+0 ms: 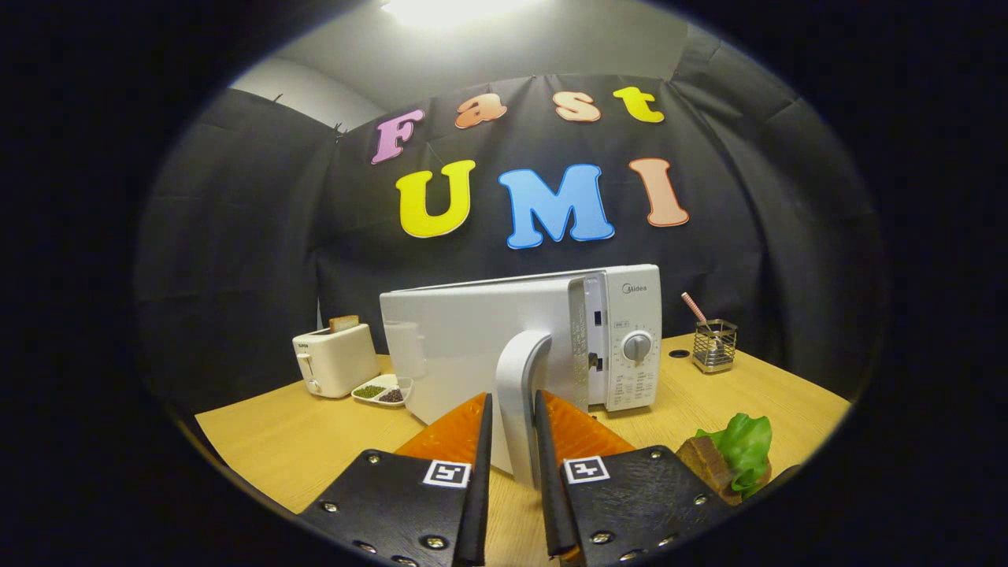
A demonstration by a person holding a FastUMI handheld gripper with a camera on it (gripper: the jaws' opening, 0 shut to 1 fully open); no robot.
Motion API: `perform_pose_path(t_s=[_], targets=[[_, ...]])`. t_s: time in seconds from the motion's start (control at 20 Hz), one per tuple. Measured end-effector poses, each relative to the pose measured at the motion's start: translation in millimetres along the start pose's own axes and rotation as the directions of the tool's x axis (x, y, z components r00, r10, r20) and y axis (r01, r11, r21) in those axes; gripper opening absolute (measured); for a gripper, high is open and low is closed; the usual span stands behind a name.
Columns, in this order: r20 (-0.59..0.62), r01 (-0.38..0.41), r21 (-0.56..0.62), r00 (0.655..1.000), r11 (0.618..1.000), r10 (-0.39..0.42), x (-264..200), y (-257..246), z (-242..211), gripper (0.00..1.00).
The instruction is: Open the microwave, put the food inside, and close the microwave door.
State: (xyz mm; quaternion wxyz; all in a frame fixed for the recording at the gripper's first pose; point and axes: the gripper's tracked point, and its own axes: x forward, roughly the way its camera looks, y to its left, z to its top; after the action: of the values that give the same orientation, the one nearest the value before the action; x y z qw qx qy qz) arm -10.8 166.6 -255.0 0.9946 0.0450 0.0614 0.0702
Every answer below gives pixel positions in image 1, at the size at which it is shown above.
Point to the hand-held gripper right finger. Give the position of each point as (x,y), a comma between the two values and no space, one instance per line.
(549,488)

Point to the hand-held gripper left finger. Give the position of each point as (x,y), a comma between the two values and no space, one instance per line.
(477,488)

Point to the white microwave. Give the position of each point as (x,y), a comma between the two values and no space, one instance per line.
(472,346)

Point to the brown bread lettuce sandwich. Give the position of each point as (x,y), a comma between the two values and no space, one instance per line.
(740,449)

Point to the white divided bean dish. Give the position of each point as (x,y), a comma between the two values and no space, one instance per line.
(382,391)

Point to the white toaster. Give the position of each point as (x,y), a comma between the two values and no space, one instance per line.
(339,362)

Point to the toast slice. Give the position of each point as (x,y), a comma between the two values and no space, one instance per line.
(343,323)

